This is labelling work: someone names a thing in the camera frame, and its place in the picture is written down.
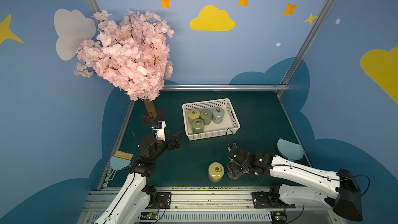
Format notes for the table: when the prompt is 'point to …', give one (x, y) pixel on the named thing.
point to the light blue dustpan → (292, 151)
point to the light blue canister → (218, 114)
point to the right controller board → (279, 217)
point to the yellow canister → (216, 170)
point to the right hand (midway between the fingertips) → (235, 165)
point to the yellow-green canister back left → (193, 114)
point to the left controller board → (148, 215)
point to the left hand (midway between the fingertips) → (175, 130)
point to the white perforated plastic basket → (230, 125)
